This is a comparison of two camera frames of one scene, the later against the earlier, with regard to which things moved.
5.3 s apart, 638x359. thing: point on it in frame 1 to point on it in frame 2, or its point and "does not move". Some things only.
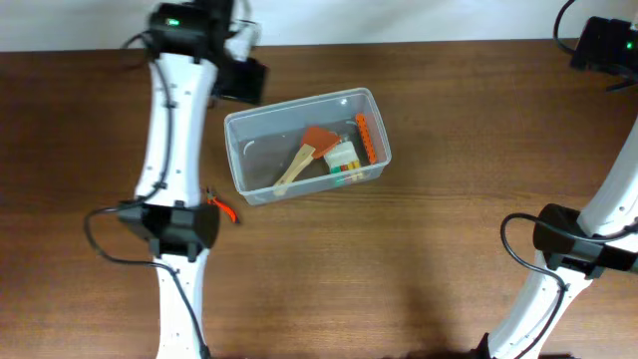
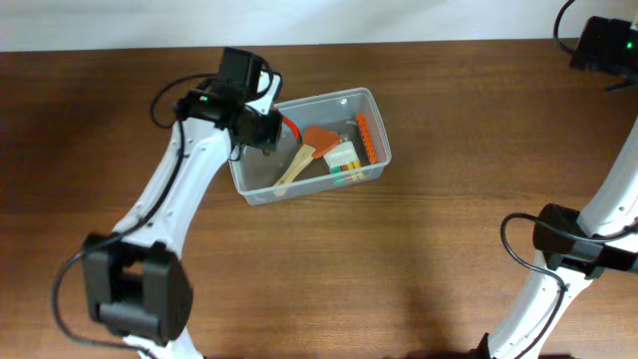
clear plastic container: (303, 146) does not move
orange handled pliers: (211, 198) to (293, 128)
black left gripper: (244, 81) to (264, 132)
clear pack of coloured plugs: (343, 158) does not move
